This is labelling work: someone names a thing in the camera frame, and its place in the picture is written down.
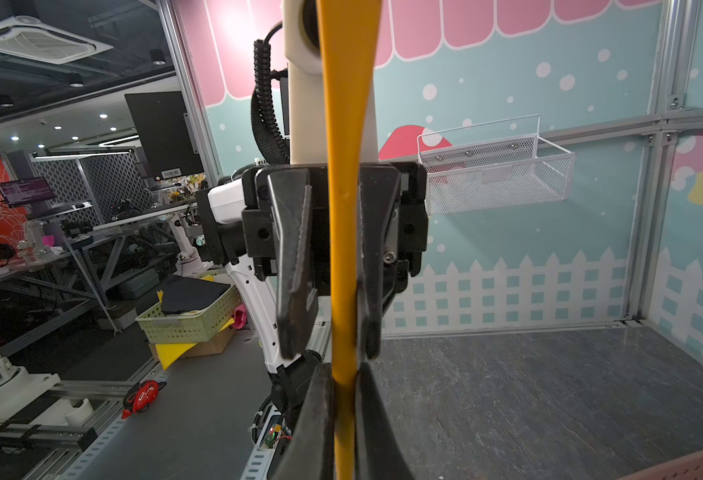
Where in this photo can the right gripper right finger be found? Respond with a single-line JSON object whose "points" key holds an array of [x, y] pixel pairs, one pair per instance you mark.
{"points": [[378, 455]]}

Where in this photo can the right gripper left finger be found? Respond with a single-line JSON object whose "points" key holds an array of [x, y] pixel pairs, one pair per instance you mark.
{"points": [[310, 454]]}

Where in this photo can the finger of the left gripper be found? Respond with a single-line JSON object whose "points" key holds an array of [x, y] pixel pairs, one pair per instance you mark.
{"points": [[297, 303], [378, 195]]}

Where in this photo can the orange plastic knife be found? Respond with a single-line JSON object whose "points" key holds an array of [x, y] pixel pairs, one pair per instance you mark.
{"points": [[348, 35]]}

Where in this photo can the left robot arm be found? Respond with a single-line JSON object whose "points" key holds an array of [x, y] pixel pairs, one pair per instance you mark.
{"points": [[320, 216]]}

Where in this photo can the black computer monitor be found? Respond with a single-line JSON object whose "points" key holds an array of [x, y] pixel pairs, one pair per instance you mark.
{"points": [[162, 123]]}

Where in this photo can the red black hand tool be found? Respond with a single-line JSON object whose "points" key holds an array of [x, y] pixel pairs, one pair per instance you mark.
{"points": [[141, 396]]}

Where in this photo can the green perforated plastic basket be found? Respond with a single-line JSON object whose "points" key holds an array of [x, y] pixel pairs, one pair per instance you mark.
{"points": [[198, 326]]}

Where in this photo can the pink perforated plastic basket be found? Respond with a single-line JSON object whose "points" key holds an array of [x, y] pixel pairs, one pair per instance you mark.
{"points": [[689, 467]]}

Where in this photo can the white wire mesh wall basket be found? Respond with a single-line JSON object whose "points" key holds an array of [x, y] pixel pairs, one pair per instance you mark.
{"points": [[496, 164]]}

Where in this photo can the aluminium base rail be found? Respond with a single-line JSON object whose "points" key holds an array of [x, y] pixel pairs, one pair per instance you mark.
{"points": [[273, 421]]}

